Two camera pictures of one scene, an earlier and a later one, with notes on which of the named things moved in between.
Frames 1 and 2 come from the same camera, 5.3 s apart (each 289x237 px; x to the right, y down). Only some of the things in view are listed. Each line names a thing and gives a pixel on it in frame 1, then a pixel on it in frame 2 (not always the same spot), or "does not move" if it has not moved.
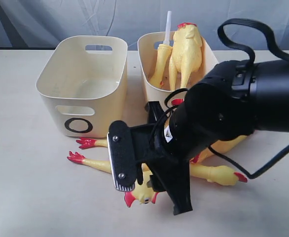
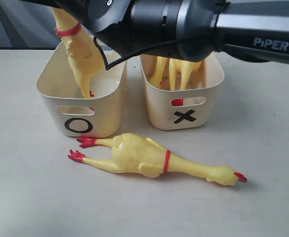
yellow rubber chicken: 201,167 → 84,59
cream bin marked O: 84,83 does not move
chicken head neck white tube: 164,51 does not move
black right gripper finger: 172,177 → 108,54
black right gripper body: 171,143 → 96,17
